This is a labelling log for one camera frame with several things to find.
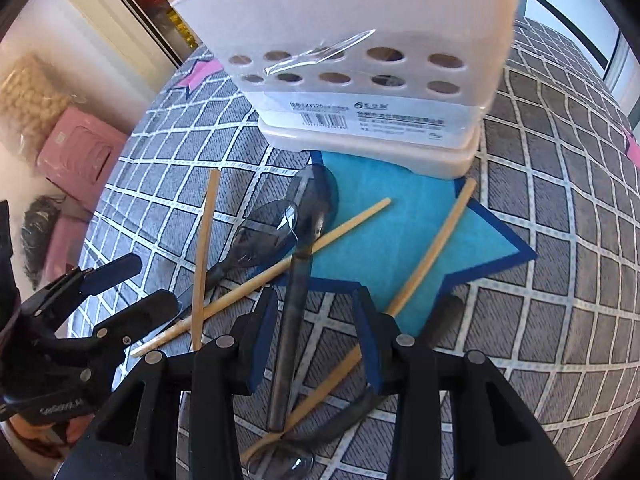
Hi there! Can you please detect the wooden chopstick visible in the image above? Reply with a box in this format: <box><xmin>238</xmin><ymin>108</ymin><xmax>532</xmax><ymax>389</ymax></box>
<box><xmin>191</xmin><ymin>168</ymin><xmax>220</xmax><ymax>351</ymax></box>
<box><xmin>240</xmin><ymin>178</ymin><xmax>477</xmax><ymax>465</ymax></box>

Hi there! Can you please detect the wooden chopstick crossing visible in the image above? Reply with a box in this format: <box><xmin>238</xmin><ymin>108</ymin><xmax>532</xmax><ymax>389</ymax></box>
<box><xmin>130</xmin><ymin>197</ymin><xmax>392</xmax><ymax>358</ymax></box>

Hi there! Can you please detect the pink box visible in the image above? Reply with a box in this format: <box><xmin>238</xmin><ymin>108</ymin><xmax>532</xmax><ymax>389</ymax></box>
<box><xmin>36</xmin><ymin>106</ymin><xmax>128</xmax><ymax>211</ymax></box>

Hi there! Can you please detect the grey checked tablecloth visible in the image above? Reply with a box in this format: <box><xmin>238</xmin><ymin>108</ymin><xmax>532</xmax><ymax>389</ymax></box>
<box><xmin>68</xmin><ymin>20</ymin><xmax>639</xmax><ymax>479</ymax></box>

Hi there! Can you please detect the white utensil holder caddy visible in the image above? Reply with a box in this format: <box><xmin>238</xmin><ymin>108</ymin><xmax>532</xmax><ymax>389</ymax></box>
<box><xmin>174</xmin><ymin>0</ymin><xmax>518</xmax><ymax>179</ymax></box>

